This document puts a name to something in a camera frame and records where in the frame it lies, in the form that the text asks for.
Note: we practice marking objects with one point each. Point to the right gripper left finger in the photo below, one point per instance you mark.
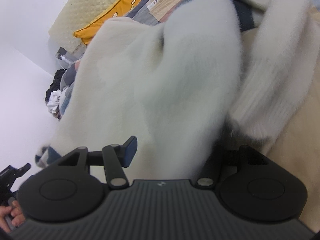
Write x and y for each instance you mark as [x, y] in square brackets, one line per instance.
[113, 158]

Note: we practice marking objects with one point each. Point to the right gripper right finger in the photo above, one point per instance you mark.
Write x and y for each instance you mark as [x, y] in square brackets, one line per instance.
[206, 179]

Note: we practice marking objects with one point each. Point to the white fluffy fleece garment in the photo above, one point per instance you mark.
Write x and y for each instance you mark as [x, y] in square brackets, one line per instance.
[162, 79]

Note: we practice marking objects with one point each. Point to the white clothes pile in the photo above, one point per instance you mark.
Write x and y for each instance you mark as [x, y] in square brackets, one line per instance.
[53, 103]

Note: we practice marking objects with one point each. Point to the black clothes pile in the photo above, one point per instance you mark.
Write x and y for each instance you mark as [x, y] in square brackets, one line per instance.
[55, 85]

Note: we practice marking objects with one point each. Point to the person's left hand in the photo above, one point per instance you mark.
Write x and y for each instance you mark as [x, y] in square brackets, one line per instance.
[15, 212]

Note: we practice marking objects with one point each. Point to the patchwork quilt cover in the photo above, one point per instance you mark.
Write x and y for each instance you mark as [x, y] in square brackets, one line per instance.
[287, 129]

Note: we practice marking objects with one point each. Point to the yellow crown cushion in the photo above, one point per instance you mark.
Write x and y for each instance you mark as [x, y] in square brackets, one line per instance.
[118, 9]

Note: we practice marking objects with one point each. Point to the cream quilted headboard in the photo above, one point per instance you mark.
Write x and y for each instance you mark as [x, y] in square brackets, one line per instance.
[75, 15]

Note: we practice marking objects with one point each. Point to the grey wall socket plate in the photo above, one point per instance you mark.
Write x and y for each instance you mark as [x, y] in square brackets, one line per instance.
[60, 53]

